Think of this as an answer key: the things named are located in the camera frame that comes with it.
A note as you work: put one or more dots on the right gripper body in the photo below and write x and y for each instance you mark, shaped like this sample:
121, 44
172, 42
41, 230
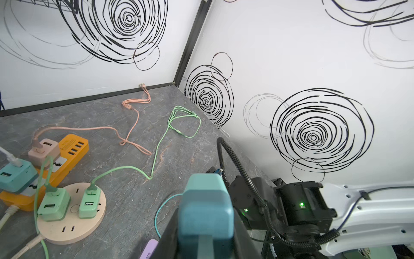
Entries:
247, 205

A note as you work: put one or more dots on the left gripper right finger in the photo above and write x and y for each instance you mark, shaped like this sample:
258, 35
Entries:
243, 245

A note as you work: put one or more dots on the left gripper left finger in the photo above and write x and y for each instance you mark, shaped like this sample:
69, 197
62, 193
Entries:
167, 247

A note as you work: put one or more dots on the purple power strip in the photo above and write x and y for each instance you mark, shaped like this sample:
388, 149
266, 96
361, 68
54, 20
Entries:
149, 249

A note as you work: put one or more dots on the teal plug adapter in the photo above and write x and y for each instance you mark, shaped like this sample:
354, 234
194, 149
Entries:
206, 219

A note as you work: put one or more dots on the green plug adapter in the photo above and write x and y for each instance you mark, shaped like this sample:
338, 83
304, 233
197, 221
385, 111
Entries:
54, 205
89, 203

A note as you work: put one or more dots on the round pink power strip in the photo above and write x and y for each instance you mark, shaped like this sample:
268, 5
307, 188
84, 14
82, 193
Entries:
71, 229

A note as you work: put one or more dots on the orange power strip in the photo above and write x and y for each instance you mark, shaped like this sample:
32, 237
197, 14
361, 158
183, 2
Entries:
72, 149

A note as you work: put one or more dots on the pink charger plug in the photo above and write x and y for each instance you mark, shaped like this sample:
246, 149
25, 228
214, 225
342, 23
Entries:
42, 149

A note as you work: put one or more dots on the teal charger with white cable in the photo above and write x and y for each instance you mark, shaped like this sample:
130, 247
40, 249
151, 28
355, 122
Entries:
17, 175

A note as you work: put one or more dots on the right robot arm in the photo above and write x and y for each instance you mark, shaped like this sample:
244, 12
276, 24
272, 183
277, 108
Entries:
306, 220

